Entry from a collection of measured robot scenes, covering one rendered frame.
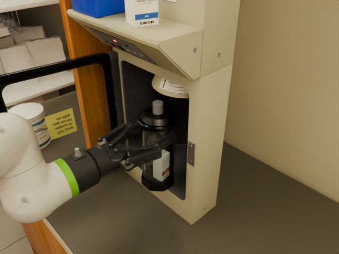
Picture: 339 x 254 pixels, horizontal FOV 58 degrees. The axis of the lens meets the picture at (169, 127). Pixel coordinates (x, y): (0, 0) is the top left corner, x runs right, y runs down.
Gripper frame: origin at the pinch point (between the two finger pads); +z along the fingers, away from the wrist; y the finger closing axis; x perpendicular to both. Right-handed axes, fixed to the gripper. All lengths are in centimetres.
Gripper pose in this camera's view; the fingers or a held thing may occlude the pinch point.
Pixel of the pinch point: (157, 131)
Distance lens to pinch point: 84.0
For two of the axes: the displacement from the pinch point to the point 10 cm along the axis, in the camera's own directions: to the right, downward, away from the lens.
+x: 0.1, 8.2, 5.7
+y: -6.7, -4.2, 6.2
